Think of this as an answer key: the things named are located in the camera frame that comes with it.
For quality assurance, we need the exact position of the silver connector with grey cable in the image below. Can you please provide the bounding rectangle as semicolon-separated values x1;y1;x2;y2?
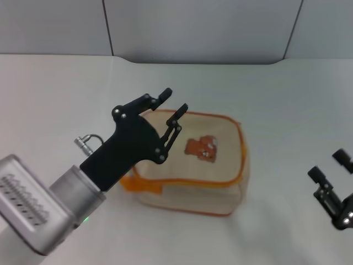
73;134;105;151

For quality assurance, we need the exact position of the silver vented wrist camera box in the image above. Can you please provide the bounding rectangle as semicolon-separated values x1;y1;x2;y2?
0;153;77;256

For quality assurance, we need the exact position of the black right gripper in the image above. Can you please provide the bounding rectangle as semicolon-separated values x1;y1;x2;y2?
307;148;353;231

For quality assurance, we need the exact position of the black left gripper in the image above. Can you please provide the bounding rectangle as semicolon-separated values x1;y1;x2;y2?
79;87;189;193

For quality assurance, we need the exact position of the beige food bag orange trim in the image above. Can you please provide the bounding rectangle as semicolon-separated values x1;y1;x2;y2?
120;109;248;218

